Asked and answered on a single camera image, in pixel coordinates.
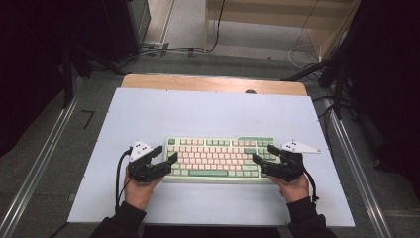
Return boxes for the wooden shelf frame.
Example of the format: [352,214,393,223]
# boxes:
[204,0,361,62]

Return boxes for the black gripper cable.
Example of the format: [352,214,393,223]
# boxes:
[298,165,321,203]
[114,147,133,212]

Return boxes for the grey cabinet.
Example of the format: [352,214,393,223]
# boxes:
[127,0,153,44]

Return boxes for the black curtain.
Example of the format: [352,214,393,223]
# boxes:
[0,0,140,157]
[343,0,420,199]

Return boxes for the person's left hand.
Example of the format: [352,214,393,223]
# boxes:
[123,165,164,211]

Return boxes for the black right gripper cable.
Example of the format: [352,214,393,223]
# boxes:
[298,165,321,203]

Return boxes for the wooden table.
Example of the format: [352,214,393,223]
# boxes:
[121,73,308,97]

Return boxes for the black floor cables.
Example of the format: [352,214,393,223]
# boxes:
[122,41,212,67]

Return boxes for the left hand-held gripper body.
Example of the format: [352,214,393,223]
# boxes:
[128,140,161,183]

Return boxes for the person's right hand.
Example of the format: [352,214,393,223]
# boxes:
[268,173,310,204]

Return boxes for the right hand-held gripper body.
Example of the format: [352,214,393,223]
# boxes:
[266,139,322,183]

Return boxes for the black hanging cable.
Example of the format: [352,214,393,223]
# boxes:
[211,0,227,53]

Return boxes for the aluminium floor rail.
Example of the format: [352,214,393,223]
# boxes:
[0,93,82,238]
[325,98,394,238]

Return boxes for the green and pink keyboard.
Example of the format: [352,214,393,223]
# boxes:
[160,135,283,184]

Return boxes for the white board sheet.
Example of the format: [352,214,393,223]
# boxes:
[67,87,356,228]

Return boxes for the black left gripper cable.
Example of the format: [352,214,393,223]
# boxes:
[114,147,133,212]

